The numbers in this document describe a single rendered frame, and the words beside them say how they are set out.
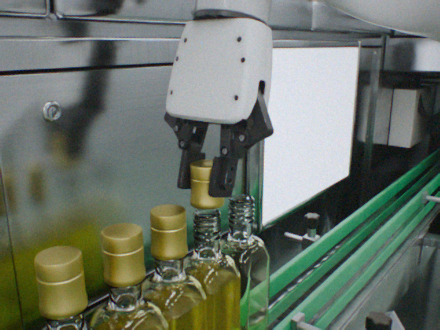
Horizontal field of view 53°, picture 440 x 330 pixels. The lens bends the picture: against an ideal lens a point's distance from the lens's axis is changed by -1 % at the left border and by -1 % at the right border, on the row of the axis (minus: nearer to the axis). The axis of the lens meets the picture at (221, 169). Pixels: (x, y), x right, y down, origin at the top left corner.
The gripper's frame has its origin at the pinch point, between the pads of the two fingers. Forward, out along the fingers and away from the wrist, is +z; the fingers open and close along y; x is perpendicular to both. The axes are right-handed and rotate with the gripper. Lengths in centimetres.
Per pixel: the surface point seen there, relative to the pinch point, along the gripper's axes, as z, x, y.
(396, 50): -36, 90, -13
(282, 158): -1.9, 37.4, -12.8
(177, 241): 6.3, -4.9, 1.7
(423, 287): 31, 108, 2
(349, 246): 14, 56, -4
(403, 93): -26, 105, -13
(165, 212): 3.8, -5.5, 0.3
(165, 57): -12.5, 3.2, -11.9
